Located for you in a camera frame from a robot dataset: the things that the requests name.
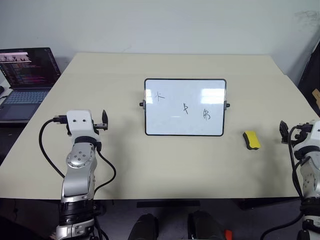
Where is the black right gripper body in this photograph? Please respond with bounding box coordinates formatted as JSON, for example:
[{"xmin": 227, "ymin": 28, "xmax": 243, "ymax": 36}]
[{"xmin": 289, "ymin": 122, "xmax": 314, "ymax": 144}]

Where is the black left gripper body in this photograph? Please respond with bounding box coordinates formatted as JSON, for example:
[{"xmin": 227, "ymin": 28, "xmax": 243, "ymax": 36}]
[{"xmin": 92, "ymin": 119, "xmax": 109, "ymax": 132}]

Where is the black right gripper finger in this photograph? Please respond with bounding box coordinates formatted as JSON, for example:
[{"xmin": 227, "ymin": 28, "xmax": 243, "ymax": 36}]
[{"xmin": 279, "ymin": 120, "xmax": 291, "ymax": 145}]

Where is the yellow and black eraser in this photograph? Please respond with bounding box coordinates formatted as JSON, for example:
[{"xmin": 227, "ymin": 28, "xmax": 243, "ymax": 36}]
[{"xmin": 242, "ymin": 130, "xmax": 263, "ymax": 152}]

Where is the brown cardboard piece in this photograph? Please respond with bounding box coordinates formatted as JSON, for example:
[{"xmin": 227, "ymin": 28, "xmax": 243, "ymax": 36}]
[{"xmin": 312, "ymin": 89, "xmax": 320, "ymax": 109}]

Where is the black panel beside table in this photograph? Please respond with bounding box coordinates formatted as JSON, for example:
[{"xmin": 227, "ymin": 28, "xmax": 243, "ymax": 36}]
[{"xmin": 296, "ymin": 39, "xmax": 320, "ymax": 102}]

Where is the open grey laptop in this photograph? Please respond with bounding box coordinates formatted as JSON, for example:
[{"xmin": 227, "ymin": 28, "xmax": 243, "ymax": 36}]
[{"xmin": 0, "ymin": 47, "xmax": 62, "ymax": 124}]

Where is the small black-framed whiteboard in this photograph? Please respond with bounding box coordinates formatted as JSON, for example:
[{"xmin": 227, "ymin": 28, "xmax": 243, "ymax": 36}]
[{"xmin": 138, "ymin": 78, "xmax": 232, "ymax": 137}]

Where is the dark rounded shape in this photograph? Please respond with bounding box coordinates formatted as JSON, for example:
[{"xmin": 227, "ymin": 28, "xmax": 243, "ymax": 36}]
[
  {"xmin": 127, "ymin": 212, "xmax": 159, "ymax": 240},
  {"xmin": 187, "ymin": 210, "xmax": 226, "ymax": 240}
]

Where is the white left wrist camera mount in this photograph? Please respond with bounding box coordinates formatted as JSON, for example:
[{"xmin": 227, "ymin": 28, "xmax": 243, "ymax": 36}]
[{"xmin": 65, "ymin": 109, "xmax": 101, "ymax": 141}]

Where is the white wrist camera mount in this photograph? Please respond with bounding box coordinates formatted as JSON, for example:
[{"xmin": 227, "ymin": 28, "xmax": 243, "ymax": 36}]
[
  {"xmin": 302, "ymin": 119, "xmax": 320, "ymax": 151},
  {"xmin": 65, "ymin": 109, "xmax": 101, "ymax": 141}
]

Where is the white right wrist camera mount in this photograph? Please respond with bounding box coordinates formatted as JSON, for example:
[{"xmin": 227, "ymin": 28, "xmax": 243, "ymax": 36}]
[{"xmin": 302, "ymin": 119, "xmax": 320, "ymax": 151}]

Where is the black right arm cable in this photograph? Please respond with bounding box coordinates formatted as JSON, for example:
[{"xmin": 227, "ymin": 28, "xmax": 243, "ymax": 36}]
[{"xmin": 260, "ymin": 124, "xmax": 305, "ymax": 240}]

